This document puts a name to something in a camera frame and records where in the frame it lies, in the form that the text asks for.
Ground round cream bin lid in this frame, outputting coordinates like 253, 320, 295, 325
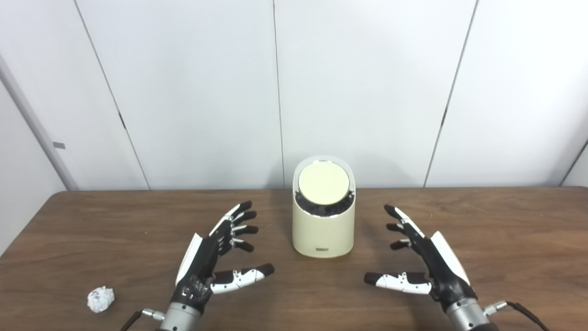
298, 161, 352, 205

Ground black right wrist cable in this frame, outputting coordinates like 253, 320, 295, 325
483, 301, 552, 331

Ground black bin liner bag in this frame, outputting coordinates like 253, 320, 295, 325
295, 188, 355, 217

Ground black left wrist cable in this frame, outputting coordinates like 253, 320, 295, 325
120, 308, 165, 331

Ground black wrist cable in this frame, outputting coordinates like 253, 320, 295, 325
120, 308, 165, 331
483, 301, 552, 331

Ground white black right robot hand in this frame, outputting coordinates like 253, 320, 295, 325
364, 205, 478, 314

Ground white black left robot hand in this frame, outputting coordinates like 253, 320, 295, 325
171, 200, 275, 314

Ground cream-colored trash bin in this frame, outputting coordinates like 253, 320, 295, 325
292, 156, 356, 258

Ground white paper ball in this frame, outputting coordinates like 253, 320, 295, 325
87, 286, 115, 313

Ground grey wall corner post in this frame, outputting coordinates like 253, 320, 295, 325
0, 53, 79, 191

